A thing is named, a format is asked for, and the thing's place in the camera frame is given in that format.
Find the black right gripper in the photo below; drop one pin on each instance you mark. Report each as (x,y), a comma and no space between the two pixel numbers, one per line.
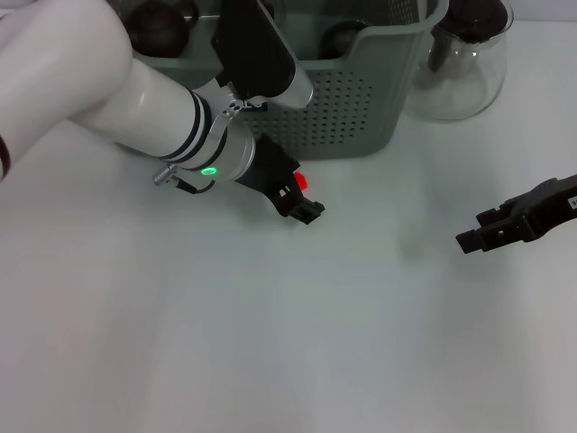
(550,203)

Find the black carafe lid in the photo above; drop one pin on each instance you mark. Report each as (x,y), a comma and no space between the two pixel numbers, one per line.
(478,18)

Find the grey perforated plastic storage basket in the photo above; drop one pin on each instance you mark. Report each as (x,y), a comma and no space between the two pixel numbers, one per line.
(374,90)

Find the dark brown clay teapot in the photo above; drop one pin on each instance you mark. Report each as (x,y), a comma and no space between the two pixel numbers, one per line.
(158,31)

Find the clear glass carafe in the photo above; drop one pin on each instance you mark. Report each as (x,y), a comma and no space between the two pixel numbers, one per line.
(451,90)

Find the small red studded cube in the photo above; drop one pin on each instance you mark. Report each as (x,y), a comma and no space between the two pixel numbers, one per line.
(302,181)

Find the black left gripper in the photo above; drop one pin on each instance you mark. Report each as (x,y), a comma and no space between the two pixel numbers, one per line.
(270,171)

